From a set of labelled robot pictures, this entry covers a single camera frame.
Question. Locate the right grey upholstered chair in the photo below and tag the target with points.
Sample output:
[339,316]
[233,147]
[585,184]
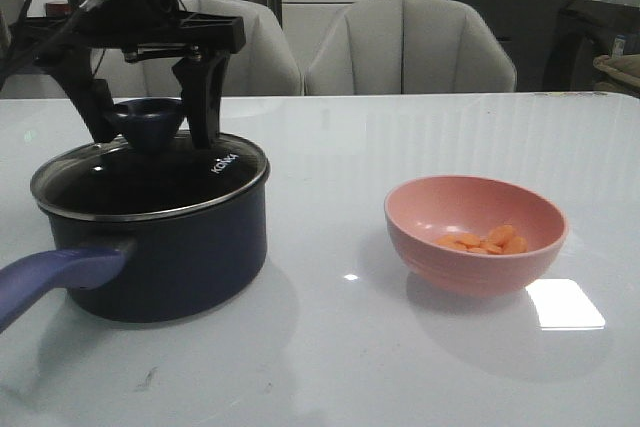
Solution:
[379,47]

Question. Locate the grey upholstered chair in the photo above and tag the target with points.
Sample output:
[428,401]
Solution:
[379,47]
[265,66]

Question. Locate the dark blue saucepan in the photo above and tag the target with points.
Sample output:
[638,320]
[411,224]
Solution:
[145,271]

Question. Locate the dark side table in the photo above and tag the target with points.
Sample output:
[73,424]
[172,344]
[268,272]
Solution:
[585,30]

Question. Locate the glass lid with blue knob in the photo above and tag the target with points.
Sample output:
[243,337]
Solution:
[150,170]

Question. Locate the pink bowl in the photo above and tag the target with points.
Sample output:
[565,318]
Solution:
[420,211]

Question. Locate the beige cushion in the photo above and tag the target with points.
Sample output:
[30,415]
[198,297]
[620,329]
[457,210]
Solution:
[618,74]

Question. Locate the left grey upholstered chair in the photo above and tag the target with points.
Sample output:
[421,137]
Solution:
[265,66]

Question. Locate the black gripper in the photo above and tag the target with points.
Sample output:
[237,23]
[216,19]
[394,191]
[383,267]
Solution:
[128,25]

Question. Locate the orange ham slices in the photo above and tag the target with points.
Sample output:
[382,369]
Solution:
[501,240]

